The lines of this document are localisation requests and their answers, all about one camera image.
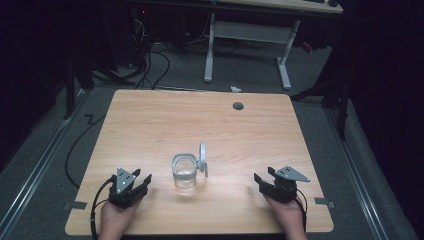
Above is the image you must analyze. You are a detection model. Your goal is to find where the metal floor rail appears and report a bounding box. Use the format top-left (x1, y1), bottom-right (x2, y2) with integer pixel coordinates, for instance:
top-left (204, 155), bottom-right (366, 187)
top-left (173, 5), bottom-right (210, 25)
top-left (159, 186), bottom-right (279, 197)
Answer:
top-left (0, 88), bottom-right (88, 234)
top-left (324, 106), bottom-right (391, 240)

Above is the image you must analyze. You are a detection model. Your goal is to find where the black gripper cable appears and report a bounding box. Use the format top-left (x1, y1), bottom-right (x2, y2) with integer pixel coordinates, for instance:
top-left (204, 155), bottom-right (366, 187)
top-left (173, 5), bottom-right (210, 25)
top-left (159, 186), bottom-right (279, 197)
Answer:
top-left (294, 187), bottom-right (308, 233)
top-left (89, 175), bottom-right (117, 240)

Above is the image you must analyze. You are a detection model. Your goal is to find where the clear glass jar with hinged lid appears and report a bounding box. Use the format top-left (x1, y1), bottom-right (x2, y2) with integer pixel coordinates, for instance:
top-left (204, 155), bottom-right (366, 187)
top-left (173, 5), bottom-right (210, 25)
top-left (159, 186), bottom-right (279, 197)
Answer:
top-left (171, 141), bottom-right (210, 196)

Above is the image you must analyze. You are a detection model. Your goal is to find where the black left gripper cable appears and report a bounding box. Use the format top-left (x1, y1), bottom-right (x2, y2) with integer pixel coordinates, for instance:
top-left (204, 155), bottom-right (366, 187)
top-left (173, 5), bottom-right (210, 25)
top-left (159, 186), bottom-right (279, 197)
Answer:
top-left (89, 175), bottom-right (117, 240)

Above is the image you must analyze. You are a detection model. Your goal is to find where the person's right hand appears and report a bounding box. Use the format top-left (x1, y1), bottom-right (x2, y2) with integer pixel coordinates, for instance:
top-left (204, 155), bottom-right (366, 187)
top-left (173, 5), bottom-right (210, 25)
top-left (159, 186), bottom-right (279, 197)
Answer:
top-left (262, 193), bottom-right (309, 240)

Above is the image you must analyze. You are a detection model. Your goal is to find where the black floor cable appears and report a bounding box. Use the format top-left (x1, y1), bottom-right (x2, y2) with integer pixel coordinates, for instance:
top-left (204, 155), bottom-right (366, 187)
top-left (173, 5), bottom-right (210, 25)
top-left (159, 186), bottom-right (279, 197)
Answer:
top-left (64, 113), bottom-right (108, 190)

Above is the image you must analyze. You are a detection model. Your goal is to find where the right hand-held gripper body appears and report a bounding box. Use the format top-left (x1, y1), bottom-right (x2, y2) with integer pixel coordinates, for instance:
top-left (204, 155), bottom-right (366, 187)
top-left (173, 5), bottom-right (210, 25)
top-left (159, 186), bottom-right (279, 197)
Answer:
top-left (259, 165), bottom-right (311, 204)

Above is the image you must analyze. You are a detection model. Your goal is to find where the black metal stand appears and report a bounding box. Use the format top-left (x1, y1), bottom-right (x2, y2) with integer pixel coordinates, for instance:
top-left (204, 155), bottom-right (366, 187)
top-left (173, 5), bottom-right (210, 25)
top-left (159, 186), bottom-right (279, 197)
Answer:
top-left (289, 74), bottom-right (352, 142)
top-left (61, 58), bottom-right (96, 120)

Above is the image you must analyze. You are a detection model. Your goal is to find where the bundle of black cables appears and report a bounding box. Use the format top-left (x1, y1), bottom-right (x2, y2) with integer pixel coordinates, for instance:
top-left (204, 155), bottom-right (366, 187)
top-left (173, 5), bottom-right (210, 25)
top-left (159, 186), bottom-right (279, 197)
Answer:
top-left (128, 13), bottom-right (172, 91)

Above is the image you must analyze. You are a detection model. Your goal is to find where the white-framed desk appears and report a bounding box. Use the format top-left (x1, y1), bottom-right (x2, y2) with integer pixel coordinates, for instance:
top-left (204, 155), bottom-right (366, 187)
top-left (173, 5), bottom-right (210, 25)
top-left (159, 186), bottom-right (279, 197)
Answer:
top-left (203, 0), bottom-right (344, 91)

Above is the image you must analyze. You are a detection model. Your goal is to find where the person's left hand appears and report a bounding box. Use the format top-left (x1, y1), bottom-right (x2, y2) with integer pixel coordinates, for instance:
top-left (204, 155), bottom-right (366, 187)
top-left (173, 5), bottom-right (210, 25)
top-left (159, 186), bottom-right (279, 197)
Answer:
top-left (98, 197), bottom-right (142, 240)

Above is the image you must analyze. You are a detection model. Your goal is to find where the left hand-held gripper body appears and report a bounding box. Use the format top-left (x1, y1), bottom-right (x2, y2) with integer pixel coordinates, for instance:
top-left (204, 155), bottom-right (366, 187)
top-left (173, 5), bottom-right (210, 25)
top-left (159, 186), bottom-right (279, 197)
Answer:
top-left (107, 167), bottom-right (149, 210)

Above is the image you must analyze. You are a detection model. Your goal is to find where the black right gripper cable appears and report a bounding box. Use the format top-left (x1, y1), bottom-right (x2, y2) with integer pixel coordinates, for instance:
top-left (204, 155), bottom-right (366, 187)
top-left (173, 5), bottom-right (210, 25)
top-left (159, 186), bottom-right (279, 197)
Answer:
top-left (294, 187), bottom-right (308, 233)

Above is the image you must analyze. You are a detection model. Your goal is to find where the grey tape strip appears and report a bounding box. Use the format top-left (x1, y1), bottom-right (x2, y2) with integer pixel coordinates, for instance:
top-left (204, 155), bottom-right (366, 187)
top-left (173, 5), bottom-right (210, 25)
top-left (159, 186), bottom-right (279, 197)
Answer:
top-left (62, 200), bottom-right (88, 211)
top-left (314, 196), bottom-right (337, 210)

